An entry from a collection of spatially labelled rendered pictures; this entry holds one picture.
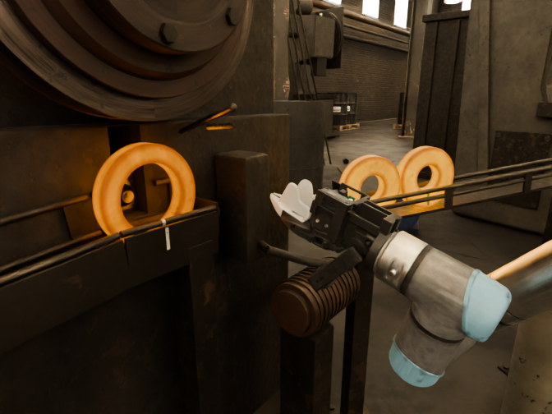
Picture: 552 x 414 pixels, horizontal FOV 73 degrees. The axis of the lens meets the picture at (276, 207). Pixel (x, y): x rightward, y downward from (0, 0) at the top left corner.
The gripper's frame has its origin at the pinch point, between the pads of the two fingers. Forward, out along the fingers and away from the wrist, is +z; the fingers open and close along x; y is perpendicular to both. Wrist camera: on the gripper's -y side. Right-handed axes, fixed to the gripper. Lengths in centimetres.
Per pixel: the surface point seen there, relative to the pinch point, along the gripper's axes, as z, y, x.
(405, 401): -30, -68, -54
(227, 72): 20.1, 16.2, -3.2
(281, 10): 291, 38, -336
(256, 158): 14.8, 0.6, -10.6
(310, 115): 142, -37, -226
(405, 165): -4.9, 3.3, -42.7
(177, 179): 17.7, -2.8, 6.9
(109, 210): 16.2, -5.3, 20.3
